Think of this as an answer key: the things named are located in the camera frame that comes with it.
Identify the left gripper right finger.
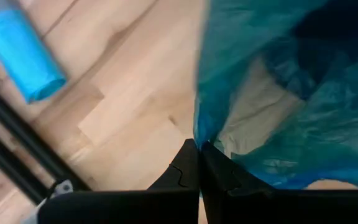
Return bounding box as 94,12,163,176
200,141,358,224

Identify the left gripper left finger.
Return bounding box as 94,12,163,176
37,138,201,224

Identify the teal trash bag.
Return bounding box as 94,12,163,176
193,0,358,190

